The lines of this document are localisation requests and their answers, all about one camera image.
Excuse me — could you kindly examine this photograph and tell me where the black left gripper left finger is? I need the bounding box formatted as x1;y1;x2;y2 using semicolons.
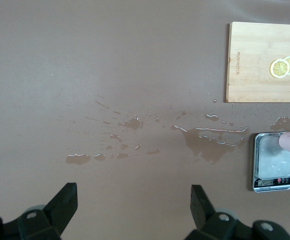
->
0;182;78;240

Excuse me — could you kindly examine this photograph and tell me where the wooden cutting board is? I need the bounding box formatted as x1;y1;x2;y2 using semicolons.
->
225;21;290;103

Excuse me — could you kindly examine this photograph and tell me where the silver digital kitchen scale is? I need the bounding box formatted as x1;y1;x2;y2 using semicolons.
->
249;132;290;193

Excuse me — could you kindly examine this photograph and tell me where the brown table cover mat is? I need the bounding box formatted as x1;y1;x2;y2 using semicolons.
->
0;0;290;240

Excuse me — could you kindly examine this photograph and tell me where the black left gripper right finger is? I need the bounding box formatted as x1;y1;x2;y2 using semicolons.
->
184;184;290;240

